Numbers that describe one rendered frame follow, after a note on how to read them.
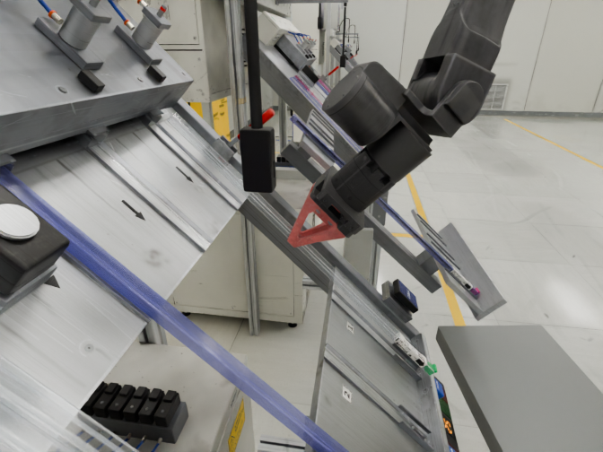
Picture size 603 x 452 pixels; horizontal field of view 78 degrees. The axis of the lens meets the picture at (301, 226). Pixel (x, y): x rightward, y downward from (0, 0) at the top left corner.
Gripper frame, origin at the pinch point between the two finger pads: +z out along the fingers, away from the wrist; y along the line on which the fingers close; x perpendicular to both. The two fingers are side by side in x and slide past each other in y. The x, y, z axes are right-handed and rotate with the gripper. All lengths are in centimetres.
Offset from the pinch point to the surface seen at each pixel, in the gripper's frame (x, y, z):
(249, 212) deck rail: -6.1, -8.2, 6.7
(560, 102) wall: 305, -755, -217
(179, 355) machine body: 4.6, -7.9, 40.8
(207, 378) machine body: 10.2, -3.5, 35.3
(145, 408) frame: 3.1, 8.4, 34.4
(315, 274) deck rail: 8.9, -8.5, 6.7
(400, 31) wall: 2, -749, -88
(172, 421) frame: 7.6, 8.3, 33.3
